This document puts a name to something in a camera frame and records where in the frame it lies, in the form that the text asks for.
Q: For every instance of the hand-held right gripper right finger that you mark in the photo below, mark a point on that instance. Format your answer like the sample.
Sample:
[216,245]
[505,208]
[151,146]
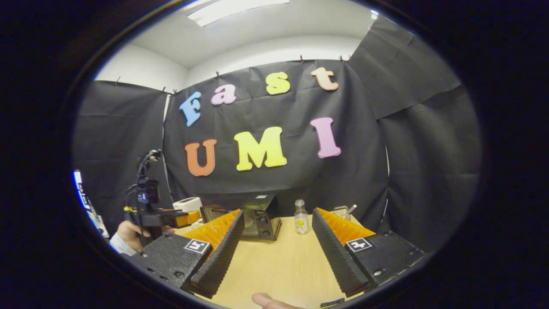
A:
[336,257]

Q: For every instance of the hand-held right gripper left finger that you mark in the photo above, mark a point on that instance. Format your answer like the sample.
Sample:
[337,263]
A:
[218,259]

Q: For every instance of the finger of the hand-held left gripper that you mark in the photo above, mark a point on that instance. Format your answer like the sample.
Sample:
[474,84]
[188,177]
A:
[188,218]

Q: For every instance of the black electric oven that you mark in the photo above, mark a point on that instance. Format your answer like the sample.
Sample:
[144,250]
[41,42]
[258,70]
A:
[263,219]

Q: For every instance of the white toaster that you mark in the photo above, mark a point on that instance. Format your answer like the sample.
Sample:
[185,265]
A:
[188,204]

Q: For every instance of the clear glass bottle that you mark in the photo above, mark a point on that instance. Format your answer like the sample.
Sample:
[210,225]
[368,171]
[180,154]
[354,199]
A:
[301,221]

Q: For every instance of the white plastic utensil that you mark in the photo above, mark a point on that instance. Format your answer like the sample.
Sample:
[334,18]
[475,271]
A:
[352,209]

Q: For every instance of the white printed board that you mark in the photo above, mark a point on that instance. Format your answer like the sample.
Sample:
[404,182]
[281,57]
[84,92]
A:
[81,189]

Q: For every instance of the black backdrop cloth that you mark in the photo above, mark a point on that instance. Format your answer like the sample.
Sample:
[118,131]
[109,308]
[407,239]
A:
[279,184]

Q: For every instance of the large ceiling light panel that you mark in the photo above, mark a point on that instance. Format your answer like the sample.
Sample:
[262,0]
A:
[236,10]

